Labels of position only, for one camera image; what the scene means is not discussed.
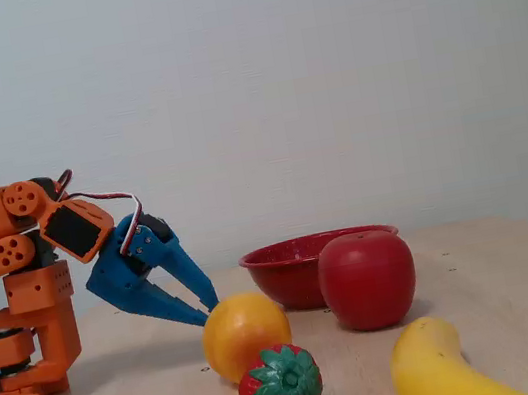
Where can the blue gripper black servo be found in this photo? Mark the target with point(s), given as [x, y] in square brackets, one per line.
[116, 275]

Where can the red speckled bowl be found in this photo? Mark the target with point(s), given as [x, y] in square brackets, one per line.
[277, 276]

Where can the orange toy fruit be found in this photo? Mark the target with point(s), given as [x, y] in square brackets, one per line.
[243, 332]

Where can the red toy strawberry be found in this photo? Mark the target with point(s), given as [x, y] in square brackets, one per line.
[279, 377]

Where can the red toy apple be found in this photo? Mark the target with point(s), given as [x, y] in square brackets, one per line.
[367, 281]

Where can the yellow toy banana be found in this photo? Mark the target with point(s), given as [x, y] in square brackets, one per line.
[429, 367]

